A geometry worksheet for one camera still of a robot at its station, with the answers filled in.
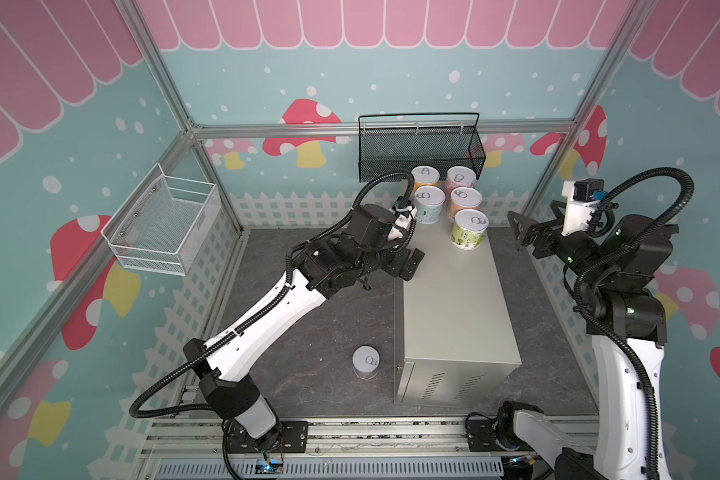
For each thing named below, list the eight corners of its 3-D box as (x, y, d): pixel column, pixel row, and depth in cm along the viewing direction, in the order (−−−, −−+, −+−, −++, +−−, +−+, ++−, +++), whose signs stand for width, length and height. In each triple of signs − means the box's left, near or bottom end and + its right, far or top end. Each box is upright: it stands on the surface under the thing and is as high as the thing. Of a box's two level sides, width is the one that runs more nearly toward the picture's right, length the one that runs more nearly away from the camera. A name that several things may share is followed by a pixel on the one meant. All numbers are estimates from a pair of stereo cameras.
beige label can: (352, 379, 86) (351, 372, 80) (353, 354, 90) (352, 345, 85) (380, 379, 86) (380, 372, 80) (379, 354, 90) (380, 345, 85)
